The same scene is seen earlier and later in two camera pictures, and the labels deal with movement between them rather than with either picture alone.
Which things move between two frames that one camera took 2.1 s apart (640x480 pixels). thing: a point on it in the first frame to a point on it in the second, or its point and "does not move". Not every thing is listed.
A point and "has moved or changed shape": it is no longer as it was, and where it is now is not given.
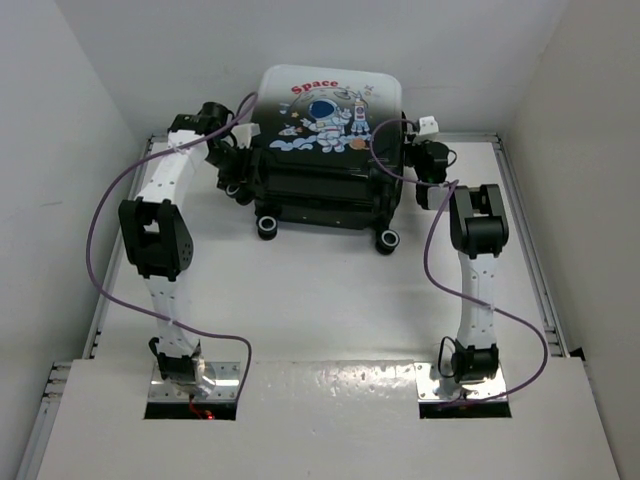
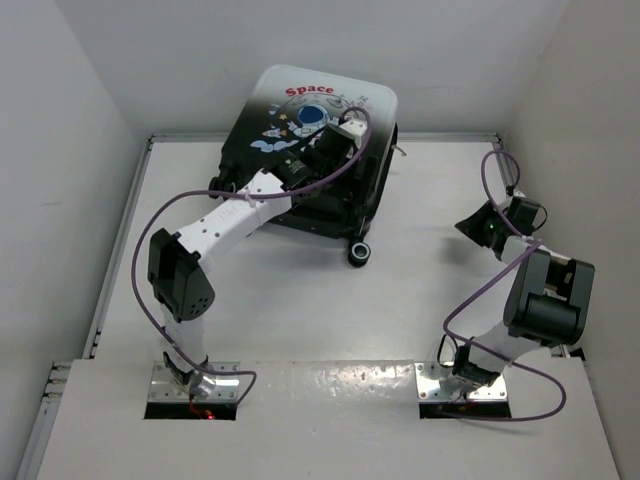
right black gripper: (414, 146) to (472, 226)
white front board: (320, 420) does not move
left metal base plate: (221, 382) does not move
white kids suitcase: (330, 150) has moved or changed shape
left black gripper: (241, 175) to (353, 188)
